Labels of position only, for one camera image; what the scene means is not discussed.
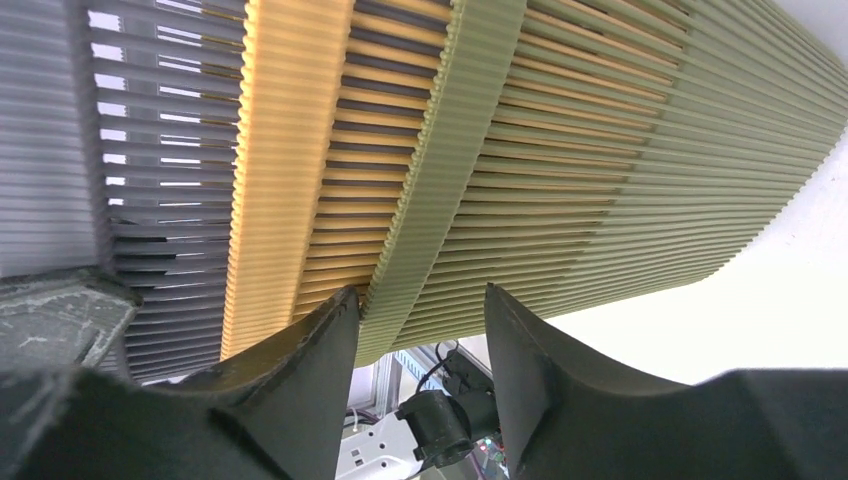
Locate grey slatted basket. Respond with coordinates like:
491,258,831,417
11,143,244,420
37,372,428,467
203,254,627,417
1,1,246,383

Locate yellow slatted basket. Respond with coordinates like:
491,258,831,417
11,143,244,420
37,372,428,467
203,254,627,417
221,1,451,358

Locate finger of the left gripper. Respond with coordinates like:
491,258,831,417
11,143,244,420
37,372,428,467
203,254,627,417
1,268,143,371

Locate green slatted basket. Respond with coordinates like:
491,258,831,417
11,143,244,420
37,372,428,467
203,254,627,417
357,1,847,365

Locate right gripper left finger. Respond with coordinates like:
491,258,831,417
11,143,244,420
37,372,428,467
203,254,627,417
1,286,360,479

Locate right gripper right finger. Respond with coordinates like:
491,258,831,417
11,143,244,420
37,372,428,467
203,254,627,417
484,284,847,479

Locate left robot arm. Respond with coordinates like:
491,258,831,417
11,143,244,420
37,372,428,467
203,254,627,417
1,268,499,479

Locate white power strip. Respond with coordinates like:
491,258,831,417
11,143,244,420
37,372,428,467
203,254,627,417
335,409,442,480

